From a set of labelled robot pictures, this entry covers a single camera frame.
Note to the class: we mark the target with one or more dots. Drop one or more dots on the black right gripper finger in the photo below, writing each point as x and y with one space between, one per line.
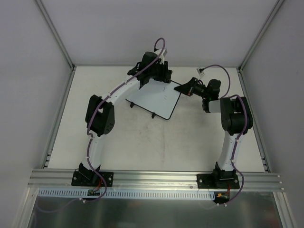
184 89
192 82

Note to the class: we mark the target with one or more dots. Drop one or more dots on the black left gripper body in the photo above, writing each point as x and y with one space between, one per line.
164 71

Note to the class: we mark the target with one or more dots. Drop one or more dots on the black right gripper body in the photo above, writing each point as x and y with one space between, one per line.
191 88

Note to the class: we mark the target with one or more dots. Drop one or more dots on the black-framed small whiteboard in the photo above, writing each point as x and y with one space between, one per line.
156 97

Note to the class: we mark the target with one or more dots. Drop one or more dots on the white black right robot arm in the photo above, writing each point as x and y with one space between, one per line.
236 120

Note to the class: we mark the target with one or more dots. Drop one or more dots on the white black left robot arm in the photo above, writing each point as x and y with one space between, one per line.
100 116

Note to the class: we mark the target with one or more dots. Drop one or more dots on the metal tube whiteboard easel stand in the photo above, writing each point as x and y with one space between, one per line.
140 109

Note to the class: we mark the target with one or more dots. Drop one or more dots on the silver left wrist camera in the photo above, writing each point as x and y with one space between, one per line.
162 56

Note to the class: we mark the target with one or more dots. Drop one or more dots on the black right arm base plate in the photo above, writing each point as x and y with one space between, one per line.
210 181

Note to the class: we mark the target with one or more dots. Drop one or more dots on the aluminium right frame post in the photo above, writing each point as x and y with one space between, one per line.
265 26

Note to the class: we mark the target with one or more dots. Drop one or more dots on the aluminium frame post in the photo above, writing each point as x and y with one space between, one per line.
265 26
46 17

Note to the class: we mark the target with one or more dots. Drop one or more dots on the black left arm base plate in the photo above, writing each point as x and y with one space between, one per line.
90 179

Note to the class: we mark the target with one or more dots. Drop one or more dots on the aluminium left frame post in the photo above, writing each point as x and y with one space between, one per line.
46 17

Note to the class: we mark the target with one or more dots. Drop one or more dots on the aluminium front mounting rail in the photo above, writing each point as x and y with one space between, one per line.
155 180

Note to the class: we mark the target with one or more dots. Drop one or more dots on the white slotted cable duct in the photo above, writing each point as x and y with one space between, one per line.
128 194

